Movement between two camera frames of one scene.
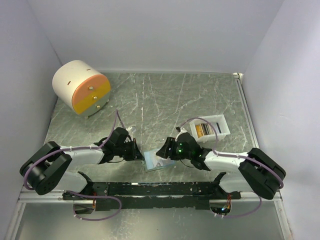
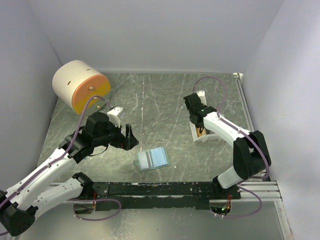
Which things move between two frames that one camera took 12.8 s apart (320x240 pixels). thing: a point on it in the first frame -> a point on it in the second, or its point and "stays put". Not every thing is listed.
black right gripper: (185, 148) -> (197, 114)
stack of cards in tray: (205, 129) stays put
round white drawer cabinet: (79, 86) stays put
